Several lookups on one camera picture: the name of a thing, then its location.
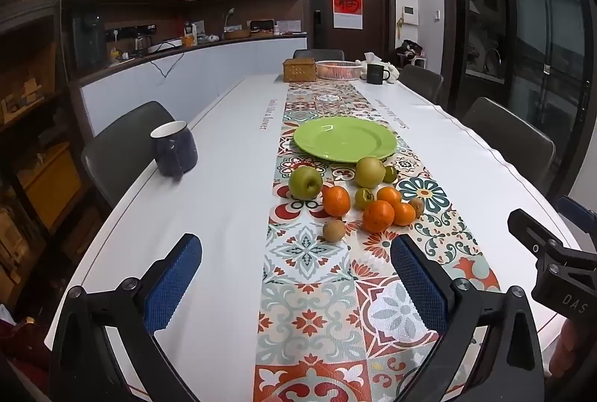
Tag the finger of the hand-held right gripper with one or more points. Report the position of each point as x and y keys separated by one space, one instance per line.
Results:
x=529 y=232
x=578 y=211

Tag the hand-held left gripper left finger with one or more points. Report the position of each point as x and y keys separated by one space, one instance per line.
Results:
x=172 y=283

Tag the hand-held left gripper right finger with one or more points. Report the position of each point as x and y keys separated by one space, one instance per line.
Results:
x=419 y=283

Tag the small orange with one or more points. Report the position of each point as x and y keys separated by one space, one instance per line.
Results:
x=389 y=194
x=404 y=213

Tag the brown kiwi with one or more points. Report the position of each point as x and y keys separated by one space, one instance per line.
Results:
x=334 y=230
x=416 y=206

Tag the large orange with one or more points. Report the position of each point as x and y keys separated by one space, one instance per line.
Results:
x=336 y=200
x=378 y=216

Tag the small green persimmon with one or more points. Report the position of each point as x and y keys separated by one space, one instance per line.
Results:
x=391 y=174
x=364 y=198

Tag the green apple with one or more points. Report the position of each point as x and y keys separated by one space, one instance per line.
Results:
x=305 y=182

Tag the green plate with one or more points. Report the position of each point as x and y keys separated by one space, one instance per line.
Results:
x=345 y=138

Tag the person's right hand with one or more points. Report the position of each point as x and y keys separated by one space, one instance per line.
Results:
x=562 y=353

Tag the grey chair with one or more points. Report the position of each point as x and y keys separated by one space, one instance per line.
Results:
x=422 y=80
x=508 y=138
x=126 y=145
x=318 y=54

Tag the patterned table runner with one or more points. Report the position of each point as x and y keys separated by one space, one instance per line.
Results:
x=308 y=290

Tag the yellow pear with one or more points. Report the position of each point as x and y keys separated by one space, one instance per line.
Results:
x=371 y=172

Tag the dark blue mug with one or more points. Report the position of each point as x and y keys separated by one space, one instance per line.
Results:
x=175 y=150

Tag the metal faucet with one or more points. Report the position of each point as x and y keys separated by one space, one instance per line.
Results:
x=493 y=56

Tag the glass sliding door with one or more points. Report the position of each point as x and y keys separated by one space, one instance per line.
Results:
x=536 y=33

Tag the black mug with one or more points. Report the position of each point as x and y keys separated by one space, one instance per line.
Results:
x=375 y=74

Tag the white counter cabinets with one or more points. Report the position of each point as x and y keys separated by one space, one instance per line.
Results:
x=210 y=71

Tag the white crumpled cloth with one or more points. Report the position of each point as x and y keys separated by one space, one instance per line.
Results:
x=389 y=67

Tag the black and pink bag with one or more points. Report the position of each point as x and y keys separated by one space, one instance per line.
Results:
x=410 y=50

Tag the storage shelf with boxes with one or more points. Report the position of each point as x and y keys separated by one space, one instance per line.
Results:
x=28 y=103

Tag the wicker box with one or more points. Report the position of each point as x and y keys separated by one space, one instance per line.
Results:
x=299 y=70

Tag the black water dispenser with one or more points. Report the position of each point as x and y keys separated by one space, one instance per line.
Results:
x=88 y=40

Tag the wicker tray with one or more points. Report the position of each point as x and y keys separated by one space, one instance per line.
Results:
x=237 y=33

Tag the dark wooden door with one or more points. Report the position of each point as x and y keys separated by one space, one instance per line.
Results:
x=375 y=10

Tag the black countertop appliance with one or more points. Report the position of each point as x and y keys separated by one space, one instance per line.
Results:
x=261 y=26

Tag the white desk lamp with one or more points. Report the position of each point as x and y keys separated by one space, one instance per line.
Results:
x=229 y=17

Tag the red and white door poster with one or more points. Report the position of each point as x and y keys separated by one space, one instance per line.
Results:
x=347 y=1

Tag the white wall intercom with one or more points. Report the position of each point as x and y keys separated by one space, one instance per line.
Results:
x=410 y=14

